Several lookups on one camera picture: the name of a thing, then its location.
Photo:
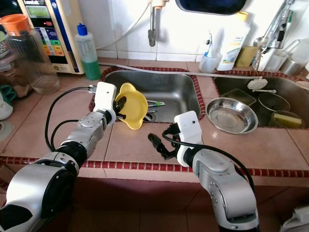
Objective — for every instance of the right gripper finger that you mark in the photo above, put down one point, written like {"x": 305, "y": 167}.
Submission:
{"x": 158, "y": 145}

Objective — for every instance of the yellow plastic bowl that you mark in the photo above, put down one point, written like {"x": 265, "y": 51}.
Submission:
{"x": 133, "y": 106}

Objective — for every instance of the white stick green band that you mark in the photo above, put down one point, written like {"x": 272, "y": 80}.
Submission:
{"x": 154, "y": 103}

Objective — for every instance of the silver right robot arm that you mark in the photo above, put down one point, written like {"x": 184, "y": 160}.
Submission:
{"x": 227, "y": 183}

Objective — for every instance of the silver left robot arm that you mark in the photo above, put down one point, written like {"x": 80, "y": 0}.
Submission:
{"x": 58, "y": 183}

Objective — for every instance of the steel sink basin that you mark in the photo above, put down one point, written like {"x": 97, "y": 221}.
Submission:
{"x": 299, "y": 89}
{"x": 174, "y": 89}

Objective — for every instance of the green soap bottle blue cap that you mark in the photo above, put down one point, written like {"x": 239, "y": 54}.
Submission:
{"x": 88, "y": 55}

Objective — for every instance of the round steel plate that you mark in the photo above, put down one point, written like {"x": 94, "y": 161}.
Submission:
{"x": 231, "y": 115}

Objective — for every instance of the clear square container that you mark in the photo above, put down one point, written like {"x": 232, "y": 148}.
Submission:
{"x": 236, "y": 95}

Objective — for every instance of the clear plastic cup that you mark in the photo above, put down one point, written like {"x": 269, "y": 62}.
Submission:
{"x": 208, "y": 64}

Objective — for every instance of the cream water ionizer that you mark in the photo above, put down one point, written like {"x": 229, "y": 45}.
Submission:
{"x": 58, "y": 34}

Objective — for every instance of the clear pitcher orange lid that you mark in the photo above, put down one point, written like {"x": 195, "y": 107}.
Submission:
{"x": 26, "y": 55}

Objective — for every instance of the blue white toothbrush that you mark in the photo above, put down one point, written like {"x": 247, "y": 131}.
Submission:
{"x": 209, "y": 43}

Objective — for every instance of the small steel pot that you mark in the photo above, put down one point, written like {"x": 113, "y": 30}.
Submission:
{"x": 273, "y": 101}

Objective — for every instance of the teal mug white bunny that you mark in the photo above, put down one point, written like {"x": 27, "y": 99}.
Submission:
{"x": 5, "y": 101}

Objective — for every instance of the yellow sponge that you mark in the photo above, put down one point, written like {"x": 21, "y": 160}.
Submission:
{"x": 245, "y": 57}

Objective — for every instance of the jar with brown contents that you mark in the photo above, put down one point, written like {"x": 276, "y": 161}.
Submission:
{"x": 7, "y": 79}

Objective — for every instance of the container with yellow sponge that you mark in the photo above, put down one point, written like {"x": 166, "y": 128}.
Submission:
{"x": 287, "y": 120}

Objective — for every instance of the white detergent bottle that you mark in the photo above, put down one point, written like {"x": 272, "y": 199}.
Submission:
{"x": 234, "y": 38}

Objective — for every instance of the patterned bowl green lid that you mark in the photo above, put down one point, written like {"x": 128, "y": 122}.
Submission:
{"x": 3, "y": 48}

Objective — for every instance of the dark blue basin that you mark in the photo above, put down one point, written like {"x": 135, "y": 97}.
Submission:
{"x": 212, "y": 5}

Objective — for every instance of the steel cup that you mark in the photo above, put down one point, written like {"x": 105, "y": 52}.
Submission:
{"x": 295, "y": 66}

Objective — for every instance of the white plastic bag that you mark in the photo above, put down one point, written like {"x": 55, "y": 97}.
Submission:
{"x": 297, "y": 223}

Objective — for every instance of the tall chrome faucet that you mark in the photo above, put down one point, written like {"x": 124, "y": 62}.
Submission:
{"x": 277, "y": 29}

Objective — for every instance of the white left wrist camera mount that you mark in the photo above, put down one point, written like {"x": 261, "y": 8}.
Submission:
{"x": 105, "y": 99}

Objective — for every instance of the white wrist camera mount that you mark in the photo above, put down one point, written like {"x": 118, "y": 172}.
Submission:
{"x": 188, "y": 137}
{"x": 105, "y": 99}

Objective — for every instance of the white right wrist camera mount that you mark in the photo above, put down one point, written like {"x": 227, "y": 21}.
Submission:
{"x": 188, "y": 137}

